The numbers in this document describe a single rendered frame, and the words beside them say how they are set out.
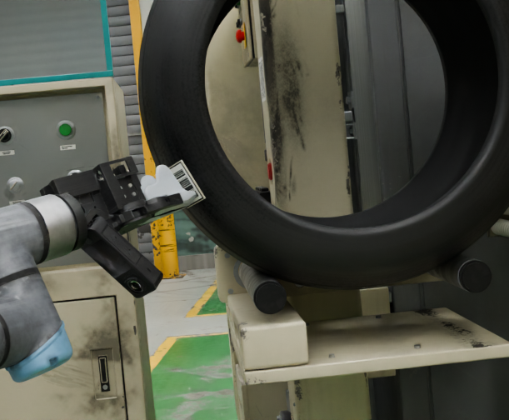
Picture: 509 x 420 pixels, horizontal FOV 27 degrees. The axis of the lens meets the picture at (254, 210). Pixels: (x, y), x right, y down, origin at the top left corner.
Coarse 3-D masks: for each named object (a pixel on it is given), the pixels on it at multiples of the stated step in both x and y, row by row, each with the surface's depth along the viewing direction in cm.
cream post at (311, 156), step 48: (288, 0) 174; (288, 48) 175; (336, 48) 175; (288, 96) 175; (336, 96) 176; (288, 144) 175; (336, 144) 176; (288, 192) 176; (336, 192) 176; (288, 384) 188; (336, 384) 178
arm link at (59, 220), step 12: (36, 204) 120; (48, 204) 121; (60, 204) 122; (48, 216) 120; (60, 216) 121; (72, 216) 122; (48, 228) 119; (60, 228) 120; (72, 228) 122; (60, 240) 121; (72, 240) 122; (48, 252) 120; (60, 252) 122
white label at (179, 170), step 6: (180, 162) 138; (174, 168) 139; (180, 168) 139; (186, 168) 138; (174, 174) 140; (180, 174) 139; (186, 174) 139; (180, 180) 140; (186, 180) 139; (192, 180) 138; (186, 186) 140; (192, 186) 139; (198, 192) 139; (198, 198) 139; (204, 198) 139; (192, 204) 140
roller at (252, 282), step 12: (240, 264) 173; (240, 276) 168; (252, 276) 150; (264, 276) 145; (252, 288) 142; (264, 288) 139; (276, 288) 139; (252, 300) 142; (264, 300) 139; (276, 300) 139; (264, 312) 139; (276, 312) 139
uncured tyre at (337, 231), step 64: (192, 0) 137; (448, 0) 166; (192, 64) 137; (448, 64) 168; (192, 128) 137; (448, 128) 168; (256, 192) 138; (448, 192) 141; (256, 256) 142; (320, 256) 140; (384, 256) 140; (448, 256) 144
